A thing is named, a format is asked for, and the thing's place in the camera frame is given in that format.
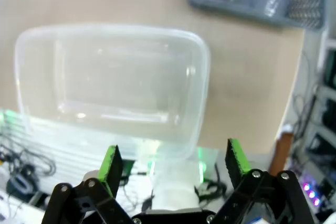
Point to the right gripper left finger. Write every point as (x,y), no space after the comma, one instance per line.
(110,171)

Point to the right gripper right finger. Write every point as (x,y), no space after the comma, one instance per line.
(236,161)

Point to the dark mesh plastic basket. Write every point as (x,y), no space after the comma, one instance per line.
(302,6)

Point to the brown wooden board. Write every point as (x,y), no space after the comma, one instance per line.
(282,153)

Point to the clear plastic bin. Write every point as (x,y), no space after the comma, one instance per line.
(113,77)

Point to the metal equipment rack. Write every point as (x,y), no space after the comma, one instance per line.
(323,108)

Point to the white ribbed base plate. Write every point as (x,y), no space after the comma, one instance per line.
(65,150)

